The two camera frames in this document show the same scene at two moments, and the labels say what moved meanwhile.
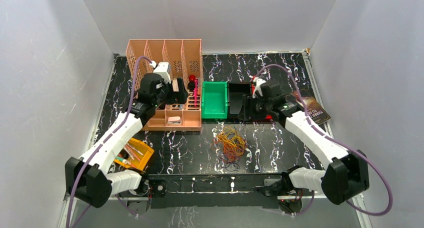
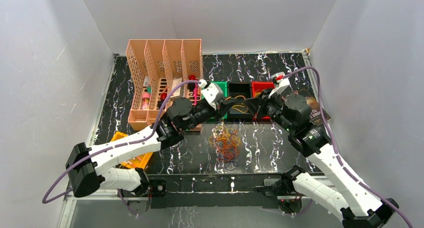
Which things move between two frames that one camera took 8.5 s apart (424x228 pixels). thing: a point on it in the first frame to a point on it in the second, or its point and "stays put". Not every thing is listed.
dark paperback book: [315, 109] stays put
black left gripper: [180, 91] to [220, 108]
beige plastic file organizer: [185, 58] stays put
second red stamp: [191, 84] stays put
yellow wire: [238, 142] to [239, 105]
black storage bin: [235, 91] stays put
